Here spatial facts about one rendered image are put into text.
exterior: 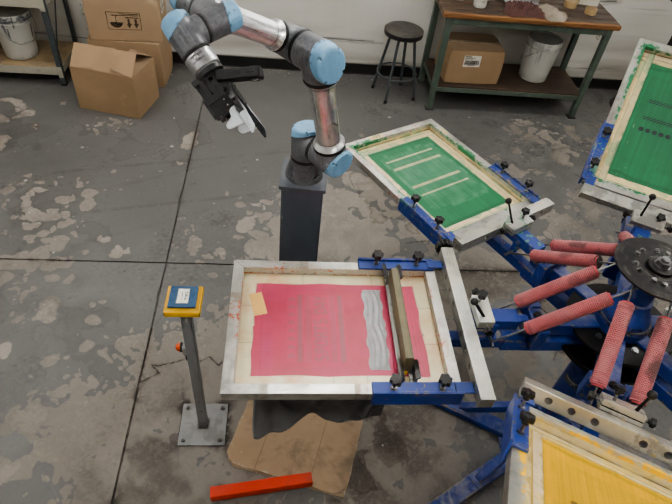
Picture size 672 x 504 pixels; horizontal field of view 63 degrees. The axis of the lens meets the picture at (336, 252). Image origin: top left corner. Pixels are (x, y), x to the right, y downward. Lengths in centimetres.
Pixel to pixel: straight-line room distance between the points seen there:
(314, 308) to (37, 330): 181
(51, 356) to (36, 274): 63
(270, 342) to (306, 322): 16
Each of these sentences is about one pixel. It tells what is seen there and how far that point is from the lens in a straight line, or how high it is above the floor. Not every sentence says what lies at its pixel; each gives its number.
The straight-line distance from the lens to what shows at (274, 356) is 193.
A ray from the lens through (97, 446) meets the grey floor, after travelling 295.
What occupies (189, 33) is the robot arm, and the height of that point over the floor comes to 196.
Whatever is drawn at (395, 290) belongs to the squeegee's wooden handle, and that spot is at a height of 106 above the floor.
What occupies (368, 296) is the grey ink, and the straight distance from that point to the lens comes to 211.
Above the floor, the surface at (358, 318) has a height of 96.
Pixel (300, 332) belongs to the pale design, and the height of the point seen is 96.
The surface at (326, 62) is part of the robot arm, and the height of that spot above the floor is 179.
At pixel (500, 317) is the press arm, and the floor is 104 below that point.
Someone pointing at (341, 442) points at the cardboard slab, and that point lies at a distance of 283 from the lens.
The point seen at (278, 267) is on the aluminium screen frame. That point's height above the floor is 99.
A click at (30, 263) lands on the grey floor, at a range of 379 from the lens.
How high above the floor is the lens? 255
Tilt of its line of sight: 45 degrees down
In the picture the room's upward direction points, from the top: 7 degrees clockwise
